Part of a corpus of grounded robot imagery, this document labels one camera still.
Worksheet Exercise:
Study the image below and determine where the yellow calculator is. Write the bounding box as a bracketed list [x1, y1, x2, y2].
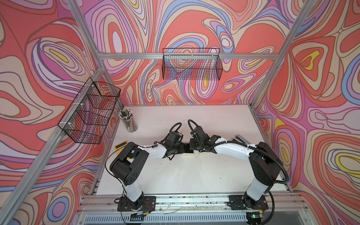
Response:
[115, 141, 128, 151]

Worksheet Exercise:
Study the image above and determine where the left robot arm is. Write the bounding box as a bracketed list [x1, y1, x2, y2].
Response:
[110, 131, 184, 204]

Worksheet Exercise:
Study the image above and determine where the black wire basket back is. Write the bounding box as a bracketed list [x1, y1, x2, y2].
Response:
[162, 47, 223, 81]

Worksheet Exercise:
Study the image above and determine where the black wire basket left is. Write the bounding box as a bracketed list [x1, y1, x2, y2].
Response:
[58, 78, 121, 144]

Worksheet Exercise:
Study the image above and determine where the grey stapler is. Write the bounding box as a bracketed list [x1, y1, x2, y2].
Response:
[235, 135, 251, 144]

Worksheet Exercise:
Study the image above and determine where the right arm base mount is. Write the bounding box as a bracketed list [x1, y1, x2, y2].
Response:
[226, 195, 269, 211]

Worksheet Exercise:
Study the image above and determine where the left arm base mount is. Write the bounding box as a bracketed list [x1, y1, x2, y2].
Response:
[117, 196, 156, 212]

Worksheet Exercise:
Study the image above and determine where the black wire basket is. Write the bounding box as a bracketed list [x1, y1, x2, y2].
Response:
[58, 78, 121, 144]
[162, 47, 223, 81]

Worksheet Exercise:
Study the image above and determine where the metal pen cup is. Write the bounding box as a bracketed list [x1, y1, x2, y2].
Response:
[119, 108, 138, 133]

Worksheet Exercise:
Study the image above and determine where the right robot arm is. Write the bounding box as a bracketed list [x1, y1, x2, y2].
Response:
[190, 126, 289, 210]

